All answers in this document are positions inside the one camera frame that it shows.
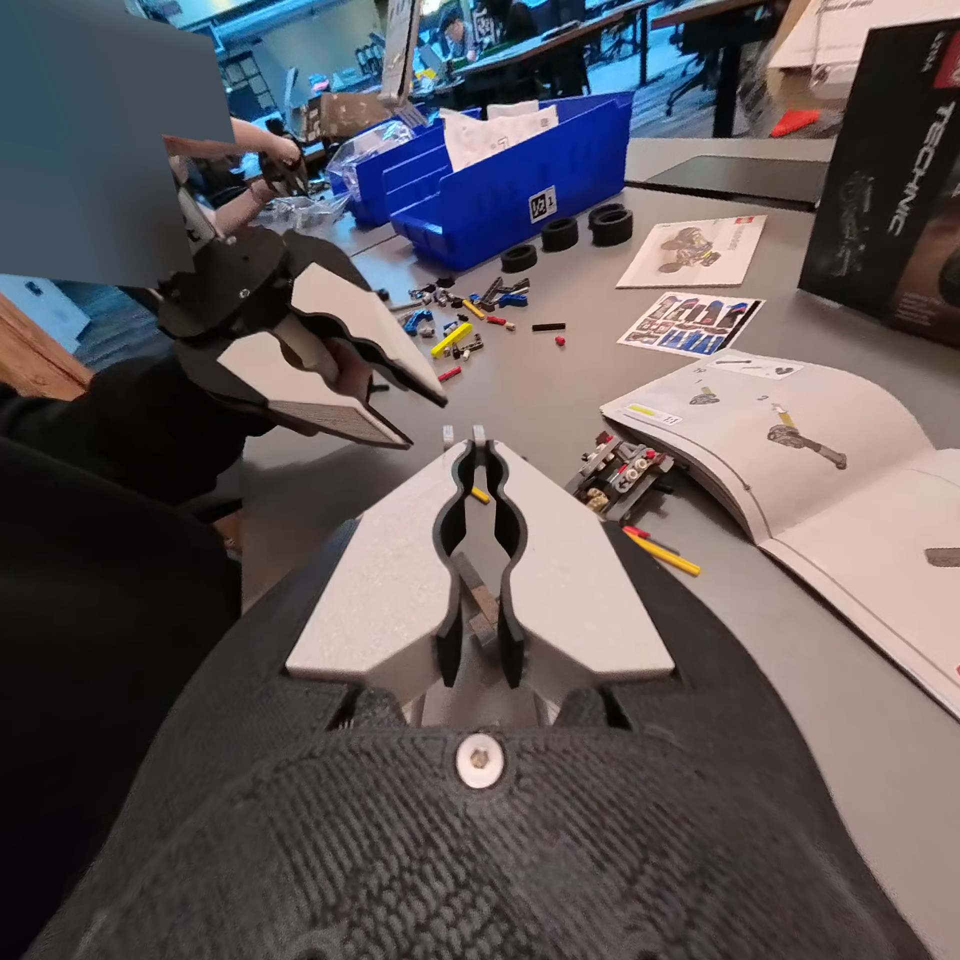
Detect small blue plastic bin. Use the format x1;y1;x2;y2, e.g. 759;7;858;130
327;108;481;230

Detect white papers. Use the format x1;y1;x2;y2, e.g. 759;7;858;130
438;101;562;174

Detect long yellow lego axle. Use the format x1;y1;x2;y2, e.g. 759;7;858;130
637;536;702;579

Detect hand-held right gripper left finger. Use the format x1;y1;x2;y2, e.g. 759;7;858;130
285;438;477;727

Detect person's left forearm black sleeve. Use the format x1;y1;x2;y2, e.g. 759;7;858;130
0;351;282;519

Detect closed instruction booklet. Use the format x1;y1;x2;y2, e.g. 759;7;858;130
615;214;769;290

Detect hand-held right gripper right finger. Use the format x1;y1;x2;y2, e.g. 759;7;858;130
483;438;676;727

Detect black lego set box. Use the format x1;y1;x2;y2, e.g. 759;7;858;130
796;22;960;348

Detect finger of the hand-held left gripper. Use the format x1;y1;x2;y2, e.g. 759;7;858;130
288;261;451;410
216;328;415;453

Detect dark grey lego beam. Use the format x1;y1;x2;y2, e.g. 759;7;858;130
453;551;502;650

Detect pile of loose lego pieces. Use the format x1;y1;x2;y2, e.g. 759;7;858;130
386;276;532;365

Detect large blue plastic bin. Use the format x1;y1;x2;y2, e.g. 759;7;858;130
390;91;635;273

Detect white printed instruction poster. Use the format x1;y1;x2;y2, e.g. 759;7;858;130
766;0;882;84

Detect clear plastic bag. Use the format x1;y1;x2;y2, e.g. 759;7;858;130
258;191;354;230
327;120;417;177

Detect person's left hand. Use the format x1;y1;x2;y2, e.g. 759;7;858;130
324;337;376;402

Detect open instruction booklet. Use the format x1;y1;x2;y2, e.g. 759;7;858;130
600;348;960;721

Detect brown wooden furniture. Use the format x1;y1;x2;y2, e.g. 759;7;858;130
0;292;95;402

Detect partly built lego chassis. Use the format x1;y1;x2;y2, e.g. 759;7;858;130
566;432;676;522

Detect brown cardboard box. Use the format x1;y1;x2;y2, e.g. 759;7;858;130
300;90;391;144

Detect background work table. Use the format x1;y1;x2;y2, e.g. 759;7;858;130
652;0;796;140
450;0;654;99

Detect white stand post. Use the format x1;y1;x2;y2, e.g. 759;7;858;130
378;0;425;106

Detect colourful sticker sheet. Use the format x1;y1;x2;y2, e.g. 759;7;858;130
616;292;766;357

